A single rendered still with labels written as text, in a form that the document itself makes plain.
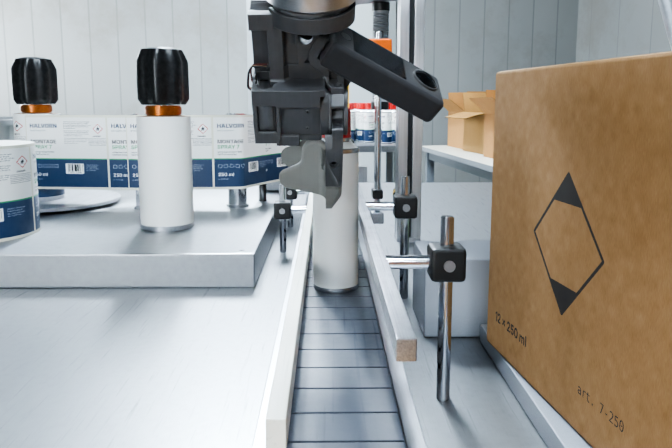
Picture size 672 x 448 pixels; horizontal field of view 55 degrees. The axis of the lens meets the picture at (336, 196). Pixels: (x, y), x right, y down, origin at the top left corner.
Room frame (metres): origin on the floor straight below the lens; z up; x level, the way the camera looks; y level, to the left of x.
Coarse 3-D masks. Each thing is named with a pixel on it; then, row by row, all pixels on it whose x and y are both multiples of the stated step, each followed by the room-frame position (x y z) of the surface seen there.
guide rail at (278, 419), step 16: (304, 224) 0.93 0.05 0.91; (304, 240) 0.82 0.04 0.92; (304, 256) 0.73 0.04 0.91; (304, 272) 0.66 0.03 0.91; (304, 288) 0.64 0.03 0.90; (288, 304) 0.55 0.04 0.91; (288, 320) 0.51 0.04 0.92; (288, 336) 0.47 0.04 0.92; (288, 352) 0.44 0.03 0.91; (288, 368) 0.41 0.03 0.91; (272, 384) 0.39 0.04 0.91; (288, 384) 0.39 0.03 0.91; (272, 400) 0.37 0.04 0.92; (288, 400) 0.37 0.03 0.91; (272, 416) 0.35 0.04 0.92; (288, 416) 0.36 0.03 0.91; (272, 432) 0.34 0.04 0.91; (288, 432) 0.36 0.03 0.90
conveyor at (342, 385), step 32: (320, 320) 0.61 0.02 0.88; (352, 320) 0.61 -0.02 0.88; (320, 352) 0.53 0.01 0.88; (352, 352) 0.53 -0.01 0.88; (384, 352) 0.53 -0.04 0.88; (320, 384) 0.47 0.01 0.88; (352, 384) 0.47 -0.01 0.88; (384, 384) 0.47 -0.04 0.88; (320, 416) 0.41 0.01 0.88; (352, 416) 0.41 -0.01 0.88; (384, 416) 0.41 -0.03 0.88
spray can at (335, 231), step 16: (352, 144) 0.71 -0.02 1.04; (352, 160) 0.71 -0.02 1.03; (352, 176) 0.71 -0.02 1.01; (352, 192) 0.71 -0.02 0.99; (320, 208) 0.70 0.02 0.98; (336, 208) 0.70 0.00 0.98; (352, 208) 0.71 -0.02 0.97; (320, 224) 0.70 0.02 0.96; (336, 224) 0.70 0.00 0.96; (352, 224) 0.71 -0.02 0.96; (320, 240) 0.70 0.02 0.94; (336, 240) 0.70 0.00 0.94; (352, 240) 0.71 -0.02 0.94; (320, 256) 0.70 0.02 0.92; (336, 256) 0.70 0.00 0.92; (352, 256) 0.71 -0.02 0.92; (320, 272) 0.70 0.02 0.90; (336, 272) 0.70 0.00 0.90; (352, 272) 0.71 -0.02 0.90; (320, 288) 0.70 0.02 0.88; (336, 288) 0.70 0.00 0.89; (352, 288) 0.71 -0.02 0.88
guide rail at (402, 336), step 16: (368, 224) 0.68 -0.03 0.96; (368, 240) 0.60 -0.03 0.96; (368, 256) 0.59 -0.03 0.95; (384, 256) 0.54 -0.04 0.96; (384, 272) 0.48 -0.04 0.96; (384, 288) 0.44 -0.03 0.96; (384, 304) 0.42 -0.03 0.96; (400, 304) 0.40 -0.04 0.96; (400, 320) 0.37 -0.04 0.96; (400, 336) 0.35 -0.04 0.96; (400, 352) 0.34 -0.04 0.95; (416, 352) 0.34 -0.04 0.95
